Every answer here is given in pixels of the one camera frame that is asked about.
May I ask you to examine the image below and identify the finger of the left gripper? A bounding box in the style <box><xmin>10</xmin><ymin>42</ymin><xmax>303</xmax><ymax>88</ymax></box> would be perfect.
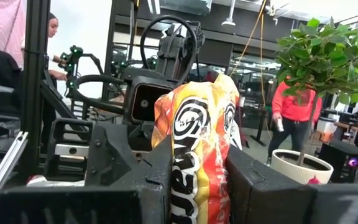
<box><xmin>85</xmin><ymin>122</ymin><xmax>137</xmax><ymax>187</ymax></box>

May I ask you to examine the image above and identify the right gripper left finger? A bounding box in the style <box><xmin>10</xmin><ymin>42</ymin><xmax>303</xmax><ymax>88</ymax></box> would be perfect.
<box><xmin>0</xmin><ymin>135</ymin><xmax>174</xmax><ymax>224</ymax></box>

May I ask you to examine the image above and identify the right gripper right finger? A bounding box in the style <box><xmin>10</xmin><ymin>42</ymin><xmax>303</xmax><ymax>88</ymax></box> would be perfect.
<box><xmin>225</xmin><ymin>145</ymin><xmax>358</xmax><ymax>224</ymax></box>

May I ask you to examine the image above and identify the orange Maruchan ramen packet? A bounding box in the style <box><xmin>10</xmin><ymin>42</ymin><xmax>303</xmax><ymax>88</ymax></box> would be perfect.
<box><xmin>150</xmin><ymin>73</ymin><xmax>241</xmax><ymax>224</ymax></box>

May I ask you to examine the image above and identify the pale round plant pot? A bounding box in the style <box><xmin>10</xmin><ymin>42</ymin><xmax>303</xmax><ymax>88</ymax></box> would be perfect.
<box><xmin>270</xmin><ymin>148</ymin><xmax>335</xmax><ymax>185</ymax></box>

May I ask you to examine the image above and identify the silver aluminium extrusion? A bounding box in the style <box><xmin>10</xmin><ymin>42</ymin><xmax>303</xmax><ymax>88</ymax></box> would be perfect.
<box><xmin>0</xmin><ymin>130</ymin><xmax>29</xmax><ymax>200</ymax></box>

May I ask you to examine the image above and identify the black computer case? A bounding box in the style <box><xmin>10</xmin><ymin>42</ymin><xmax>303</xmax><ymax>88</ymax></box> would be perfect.
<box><xmin>318</xmin><ymin>141</ymin><xmax>358</xmax><ymax>184</ymax></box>

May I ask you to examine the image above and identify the person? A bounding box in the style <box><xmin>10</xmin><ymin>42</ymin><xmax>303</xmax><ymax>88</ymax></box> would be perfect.
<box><xmin>40</xmin><ymin>12</ymin><xmax>68</xmax><ymax>94</ymax></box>
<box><xmin>265</xmin><ymin>76</ymin><xmax>323</xmax><ymax>167</ymax></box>

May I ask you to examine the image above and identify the white container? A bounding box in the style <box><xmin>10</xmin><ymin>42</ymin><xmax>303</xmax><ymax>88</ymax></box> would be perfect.
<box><xmin>317</xmin><ymin>116</ymin><xmax>337</xmax><ymax>134</ymax></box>

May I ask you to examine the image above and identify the pink banner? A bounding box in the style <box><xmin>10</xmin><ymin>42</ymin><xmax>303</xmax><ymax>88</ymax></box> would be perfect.
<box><xmin>0</xmin><ymin>0</ymin><xmax>27</xmax><ymax>68</ymax></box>

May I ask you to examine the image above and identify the green leafy potted tree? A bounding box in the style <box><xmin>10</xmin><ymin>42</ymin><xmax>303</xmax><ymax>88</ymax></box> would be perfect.
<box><xmin>274</xmin><ymin>17</ymin><xmax>358</xmax><ymax>166</ymax></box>

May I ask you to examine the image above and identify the black aluminium rig frame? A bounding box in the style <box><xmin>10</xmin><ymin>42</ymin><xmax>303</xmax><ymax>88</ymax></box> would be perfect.
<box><xmin>19</xmin><ymin>0</ymin><xmax>52</xmax><ymax>177</ymax></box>

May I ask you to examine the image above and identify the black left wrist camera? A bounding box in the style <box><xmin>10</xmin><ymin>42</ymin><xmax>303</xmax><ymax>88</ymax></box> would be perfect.
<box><xmin>130</xmin><ymin>75</ymin><xmax>175</xmax><ymax>126</ymax></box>

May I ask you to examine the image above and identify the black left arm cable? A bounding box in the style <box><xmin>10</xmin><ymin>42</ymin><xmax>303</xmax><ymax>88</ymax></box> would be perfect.
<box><xmin>139</xmin><ymin>14</ymin><xmax>198</xmax><ymax>85</ymax></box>

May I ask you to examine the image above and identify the orange hanging cable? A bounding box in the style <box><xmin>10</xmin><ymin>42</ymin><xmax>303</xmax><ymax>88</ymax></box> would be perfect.
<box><xmin>228</xmin><ymin>0</ymin><xmax>269</xmax><ymax>106</ymax></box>

